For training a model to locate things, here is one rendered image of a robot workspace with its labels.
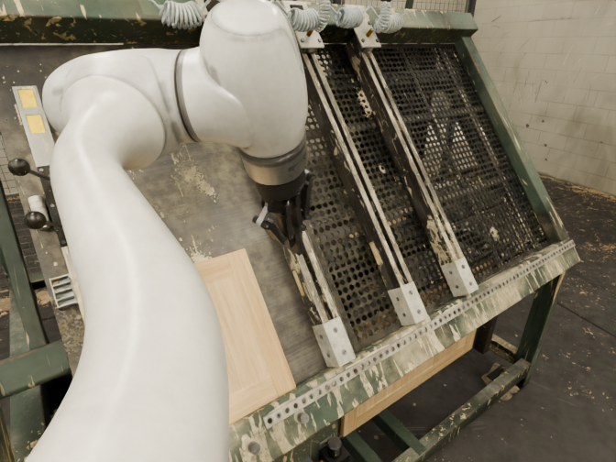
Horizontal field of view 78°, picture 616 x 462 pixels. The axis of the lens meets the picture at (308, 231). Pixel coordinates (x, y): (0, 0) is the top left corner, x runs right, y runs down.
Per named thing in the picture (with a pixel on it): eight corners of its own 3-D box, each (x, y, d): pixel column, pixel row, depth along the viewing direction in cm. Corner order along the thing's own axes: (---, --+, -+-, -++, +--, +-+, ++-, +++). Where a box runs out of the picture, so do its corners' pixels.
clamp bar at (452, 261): (450, 299, 141) (508, 288, 121) (330, 25, 157) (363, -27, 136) (467, 290, 146) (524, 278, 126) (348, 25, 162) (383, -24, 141)
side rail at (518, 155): (538, 247, 186) (561, 241, 176) (445, 51, 200) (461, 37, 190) (546, 243, 190) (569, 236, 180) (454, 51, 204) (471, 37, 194)
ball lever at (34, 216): (65, 238, 89) (21, 231, 76) (60, 223, 89) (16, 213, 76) (81, 232, 89) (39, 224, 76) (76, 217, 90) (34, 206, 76)
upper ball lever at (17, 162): (50, 192, 91) (5, 176, 77) (46, 177, 91) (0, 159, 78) (66, 185, 91) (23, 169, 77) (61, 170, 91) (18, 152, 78)
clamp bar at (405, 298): (397, 328, 127) (453, 321, 107) (270, 23, 142) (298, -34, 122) (417, 316, 132) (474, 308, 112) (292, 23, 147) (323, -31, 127)
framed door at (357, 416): (340, 433, 162) (343, 437, 160) (346, 331, 138) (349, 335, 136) (467, 346, 209) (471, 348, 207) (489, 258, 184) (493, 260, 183)
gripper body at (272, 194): (278, 195, 51) (287, 233, 58) (316, 156, 54) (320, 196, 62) (236, 172, 54) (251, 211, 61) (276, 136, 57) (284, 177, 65)
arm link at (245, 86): (311, 102, 51) (215, 108, 52) (299, -26, 38) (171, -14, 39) (311, 161, 46) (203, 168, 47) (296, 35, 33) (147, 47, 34)
